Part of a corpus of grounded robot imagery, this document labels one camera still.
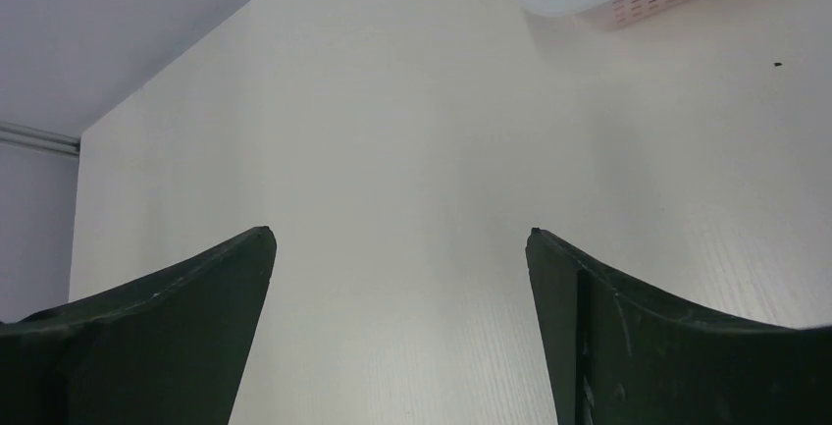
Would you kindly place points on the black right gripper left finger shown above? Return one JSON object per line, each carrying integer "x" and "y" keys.
{"x": 166, "y": 348}

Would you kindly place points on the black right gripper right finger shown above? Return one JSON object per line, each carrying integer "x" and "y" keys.
{"x": 621, "y": 351}

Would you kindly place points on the aluminium frame rail left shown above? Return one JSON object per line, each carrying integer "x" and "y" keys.
{"x": 39, "y": 140}

